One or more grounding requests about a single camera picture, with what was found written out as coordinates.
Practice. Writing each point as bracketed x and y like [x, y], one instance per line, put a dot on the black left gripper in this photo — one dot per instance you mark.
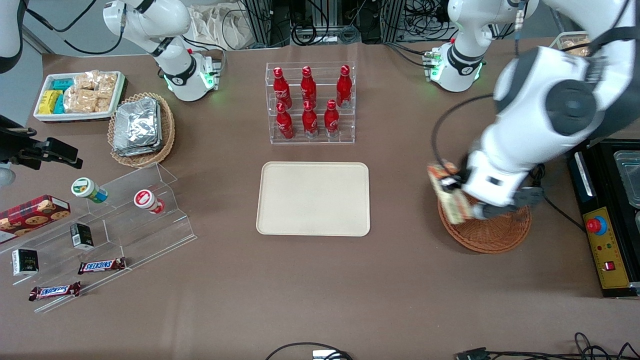
[461, 171]

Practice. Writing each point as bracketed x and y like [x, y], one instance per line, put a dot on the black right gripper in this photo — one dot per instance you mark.
[20, 148]

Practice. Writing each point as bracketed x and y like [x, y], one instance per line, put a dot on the triangular sandwich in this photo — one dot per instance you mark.
[456, 209]

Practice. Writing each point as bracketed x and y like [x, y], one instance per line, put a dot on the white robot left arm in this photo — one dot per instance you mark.
[530, 100]

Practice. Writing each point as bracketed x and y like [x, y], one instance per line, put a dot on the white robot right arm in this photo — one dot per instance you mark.
[175, 20]

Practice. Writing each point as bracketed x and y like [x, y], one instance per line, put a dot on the white rectangular snack tray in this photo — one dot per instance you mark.
[75, 117]

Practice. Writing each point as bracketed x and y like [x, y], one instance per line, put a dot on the round brown wicker basket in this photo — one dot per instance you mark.
[495, 235]

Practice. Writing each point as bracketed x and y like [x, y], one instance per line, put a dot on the oval tan wicker basket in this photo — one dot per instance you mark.
[167, 135]

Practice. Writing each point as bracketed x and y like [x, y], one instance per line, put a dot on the beige rectangular tray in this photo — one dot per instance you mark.
[313, 198]

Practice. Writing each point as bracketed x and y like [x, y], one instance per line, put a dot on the green lid yogurt cup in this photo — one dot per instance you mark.
[87, 189]

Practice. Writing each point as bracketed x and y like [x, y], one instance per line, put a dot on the teal snack pack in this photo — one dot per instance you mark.
[59, 105]
[63, 84]

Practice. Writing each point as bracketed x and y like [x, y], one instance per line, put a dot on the yellow snack pack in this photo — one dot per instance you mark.
[49, 101]

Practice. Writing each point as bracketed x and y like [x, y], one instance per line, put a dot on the red plaid cookie box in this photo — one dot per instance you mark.
[30, 217]

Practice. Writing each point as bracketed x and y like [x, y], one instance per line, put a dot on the clear bag of rice crackers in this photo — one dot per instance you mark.
[80, 101]
[103, 100]
[86, 80]
[107, 81]

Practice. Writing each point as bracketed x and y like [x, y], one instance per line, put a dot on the small black box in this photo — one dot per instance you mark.
[81, 236]
[25, 262]

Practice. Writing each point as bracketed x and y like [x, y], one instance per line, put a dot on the silver foil pouch stack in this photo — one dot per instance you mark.
[137, 125]

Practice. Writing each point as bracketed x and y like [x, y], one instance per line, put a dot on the red lid yogurt cup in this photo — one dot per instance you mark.
[146, 200]

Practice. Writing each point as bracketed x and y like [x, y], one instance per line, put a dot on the clear acrylic step display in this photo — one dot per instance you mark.
[135, 235]

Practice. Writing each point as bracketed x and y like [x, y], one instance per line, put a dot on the Snickers chocolate bar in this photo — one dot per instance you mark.
[54, 291]
[101, 265]

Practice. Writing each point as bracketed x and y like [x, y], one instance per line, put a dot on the red cola bottle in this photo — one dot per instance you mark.
[331, 121]
[310, 122]
[285, 124]
[343, 87]
[308, 87]
[281, 90]

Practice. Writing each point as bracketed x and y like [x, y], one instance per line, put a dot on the clear acrylic bottle rack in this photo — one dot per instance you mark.
[320, 141]

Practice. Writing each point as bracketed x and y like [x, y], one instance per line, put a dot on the black yellow emergency stop box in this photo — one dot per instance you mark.
[607, 255]

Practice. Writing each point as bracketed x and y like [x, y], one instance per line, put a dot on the clear plastic container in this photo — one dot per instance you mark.
[629, 177]

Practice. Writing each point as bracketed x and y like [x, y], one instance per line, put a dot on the clear bag of fried snacks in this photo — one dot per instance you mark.
[576, 44]

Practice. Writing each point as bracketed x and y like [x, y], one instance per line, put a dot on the white power adapter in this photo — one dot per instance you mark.
[326, 355]

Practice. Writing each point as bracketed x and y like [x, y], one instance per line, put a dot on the white cloth bag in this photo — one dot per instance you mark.
[215, 27]

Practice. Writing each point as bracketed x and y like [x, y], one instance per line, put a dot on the aluminium frame post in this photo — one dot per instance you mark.
[392, 20]
[260, 22]

